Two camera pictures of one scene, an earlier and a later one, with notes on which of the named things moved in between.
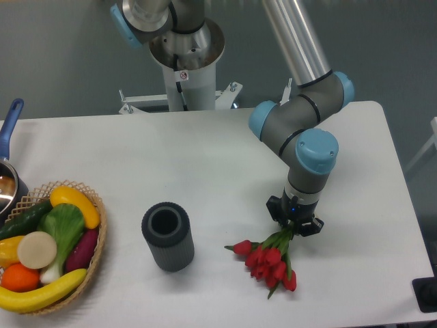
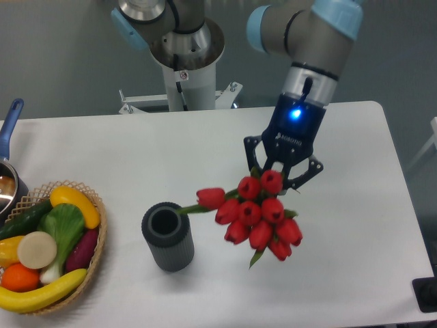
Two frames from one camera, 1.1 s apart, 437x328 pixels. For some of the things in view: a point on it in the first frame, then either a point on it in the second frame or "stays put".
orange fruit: x=18 y=278 stays put
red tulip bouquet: x=268 y=260 → x=253 y=214
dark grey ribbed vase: x=166 y=226 stays put
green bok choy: x=65 y=223 stays put
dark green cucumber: x=25 y=221 stays put
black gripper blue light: x=296 y=211 → x=292 y=134
